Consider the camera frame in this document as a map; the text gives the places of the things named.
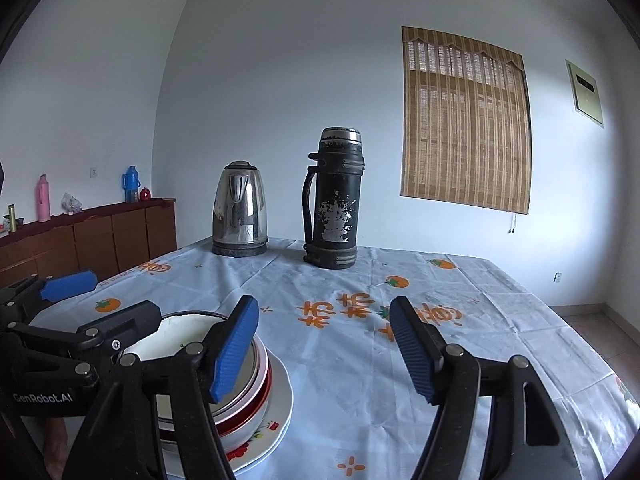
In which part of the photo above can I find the white enamel bowl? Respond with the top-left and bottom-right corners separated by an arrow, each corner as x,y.
125,312 -> 227,354

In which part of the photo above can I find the red plastic bowl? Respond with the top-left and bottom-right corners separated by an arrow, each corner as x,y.
208,356 -> 271,452

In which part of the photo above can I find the stainless steel bowl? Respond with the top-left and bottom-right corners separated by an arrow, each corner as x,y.
128,324 -> 268,424

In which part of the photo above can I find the red flower white plate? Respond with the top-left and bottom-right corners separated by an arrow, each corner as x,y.
227,350 -> 294,476

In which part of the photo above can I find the left hand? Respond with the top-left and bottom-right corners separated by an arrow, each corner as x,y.
0,414 -> 68,480

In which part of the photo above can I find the brown wooden sideboard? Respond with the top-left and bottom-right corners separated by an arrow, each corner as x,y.
1,198 -> 177,286

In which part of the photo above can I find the green bottle on sideboard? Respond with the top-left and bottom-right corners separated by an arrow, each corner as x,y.
8,204 -> 16,233

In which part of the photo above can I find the crumpled plastic bag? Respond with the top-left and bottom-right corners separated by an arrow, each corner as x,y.
61,193 -> 84,216

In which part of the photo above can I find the pink thermos bottle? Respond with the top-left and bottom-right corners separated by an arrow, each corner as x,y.
35,174 -> 51,222

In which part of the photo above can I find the blue thermos jug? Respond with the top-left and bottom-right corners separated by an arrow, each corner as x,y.
122,165 -> 140,203

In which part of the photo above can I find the light blue printed tablecloth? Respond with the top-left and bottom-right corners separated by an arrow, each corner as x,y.
35,240 -> 639,479

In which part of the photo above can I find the stainless steel electric kettle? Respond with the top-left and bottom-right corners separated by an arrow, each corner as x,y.
212,160 -> 268,258

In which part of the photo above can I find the black thermos flask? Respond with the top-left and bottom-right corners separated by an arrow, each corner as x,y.
302,127 -> 364,270

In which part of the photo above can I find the bamboo window blind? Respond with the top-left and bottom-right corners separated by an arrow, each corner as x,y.
400,26 -> 532,214

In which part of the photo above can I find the wall electrical panel box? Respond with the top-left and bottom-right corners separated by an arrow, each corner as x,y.
566,61 -> 604,127

